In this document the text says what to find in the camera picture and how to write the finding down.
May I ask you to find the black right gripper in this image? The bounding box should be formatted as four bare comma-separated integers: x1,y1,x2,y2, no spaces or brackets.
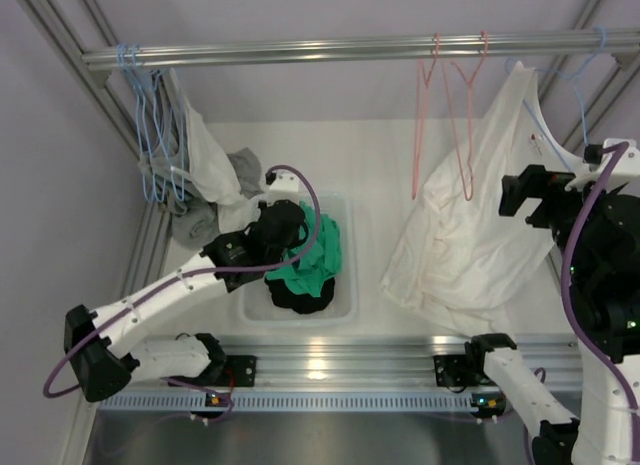
498,164,618,281

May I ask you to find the green tank top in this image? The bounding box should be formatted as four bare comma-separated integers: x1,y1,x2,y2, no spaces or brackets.
265,213,343,298

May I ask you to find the black tank top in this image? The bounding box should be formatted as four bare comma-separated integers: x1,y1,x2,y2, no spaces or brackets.
265,278,336,315

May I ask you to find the white tank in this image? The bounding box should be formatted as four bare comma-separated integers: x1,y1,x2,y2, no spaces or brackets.
169,71,263,233
381,62,582,336

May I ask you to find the blue hanger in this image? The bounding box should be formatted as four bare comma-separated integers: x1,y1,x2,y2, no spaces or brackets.
522,26,607,172
116,43,157,203
127,45,169,203
137,51,189,202

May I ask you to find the pink hanger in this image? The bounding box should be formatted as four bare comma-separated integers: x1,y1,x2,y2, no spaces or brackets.
439,29,491,201
411,33,441,200

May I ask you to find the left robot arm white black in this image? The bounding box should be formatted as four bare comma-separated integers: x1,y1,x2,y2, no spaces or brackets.
63,200,311,403

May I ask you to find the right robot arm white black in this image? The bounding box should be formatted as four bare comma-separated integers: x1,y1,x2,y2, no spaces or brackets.
465,165,639,464

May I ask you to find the grey tank top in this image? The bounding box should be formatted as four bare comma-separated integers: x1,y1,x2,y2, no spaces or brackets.
136,70,263,250

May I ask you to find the white plastic laundry basket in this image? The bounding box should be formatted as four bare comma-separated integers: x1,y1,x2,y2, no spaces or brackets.
238,191,358,328

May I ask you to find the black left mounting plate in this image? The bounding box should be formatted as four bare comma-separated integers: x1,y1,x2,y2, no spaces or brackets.
216,355,258,388

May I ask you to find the black mounting plate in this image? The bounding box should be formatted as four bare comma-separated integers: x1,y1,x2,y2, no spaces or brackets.
216,355,258,388
433,354,488,389

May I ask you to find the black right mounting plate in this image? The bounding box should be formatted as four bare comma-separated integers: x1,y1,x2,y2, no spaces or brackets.
433,354,488,389

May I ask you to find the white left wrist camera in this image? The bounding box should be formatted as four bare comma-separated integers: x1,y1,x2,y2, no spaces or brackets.
265,170,301,203

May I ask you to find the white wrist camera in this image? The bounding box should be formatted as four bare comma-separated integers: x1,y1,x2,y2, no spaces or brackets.
265,170,301,203
565,138,639,191

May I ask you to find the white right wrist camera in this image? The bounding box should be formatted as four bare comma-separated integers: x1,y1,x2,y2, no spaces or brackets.
565,138,639,191

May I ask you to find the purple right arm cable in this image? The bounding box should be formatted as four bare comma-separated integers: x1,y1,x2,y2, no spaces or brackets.
519,140,640,465

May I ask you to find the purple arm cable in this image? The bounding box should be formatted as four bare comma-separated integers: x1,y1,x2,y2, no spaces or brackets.
42,164,322,426
519,140,640,465

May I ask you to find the aluminium hanging rail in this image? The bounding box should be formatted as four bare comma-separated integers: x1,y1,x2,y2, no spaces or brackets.
82,27,639,72

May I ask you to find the grey slotted cable duct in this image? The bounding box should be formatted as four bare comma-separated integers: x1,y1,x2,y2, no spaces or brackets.
98,390,478,413

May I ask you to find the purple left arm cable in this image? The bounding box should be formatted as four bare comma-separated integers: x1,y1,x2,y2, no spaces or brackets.
42,164,322,426

